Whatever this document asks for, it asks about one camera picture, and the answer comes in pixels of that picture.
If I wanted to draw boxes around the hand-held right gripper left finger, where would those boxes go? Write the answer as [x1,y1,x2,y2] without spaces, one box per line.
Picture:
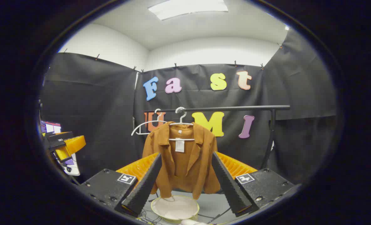
[78,152,163,218]

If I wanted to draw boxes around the black clothes rack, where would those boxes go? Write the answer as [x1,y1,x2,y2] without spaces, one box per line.
[144,105,291,224]

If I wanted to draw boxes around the white clothes hanger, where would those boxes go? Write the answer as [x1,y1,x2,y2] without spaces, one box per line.
[131,108,168,136]
[169,107,195,142]

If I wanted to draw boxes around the ceiling light panel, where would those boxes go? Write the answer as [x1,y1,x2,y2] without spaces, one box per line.
[148,0,229,21]

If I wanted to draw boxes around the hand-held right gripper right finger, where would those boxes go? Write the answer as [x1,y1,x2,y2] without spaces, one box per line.
[211,151,296,217]

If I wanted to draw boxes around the black backdrop cloth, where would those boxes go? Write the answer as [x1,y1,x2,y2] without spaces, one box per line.
[40,29,338,185]

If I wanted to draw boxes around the white laundry hamper yellow rim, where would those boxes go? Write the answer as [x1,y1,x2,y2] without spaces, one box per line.
[150,195,200,223]

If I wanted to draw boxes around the brown collared shirt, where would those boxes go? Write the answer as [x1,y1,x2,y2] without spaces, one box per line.
[142,121,221,200]

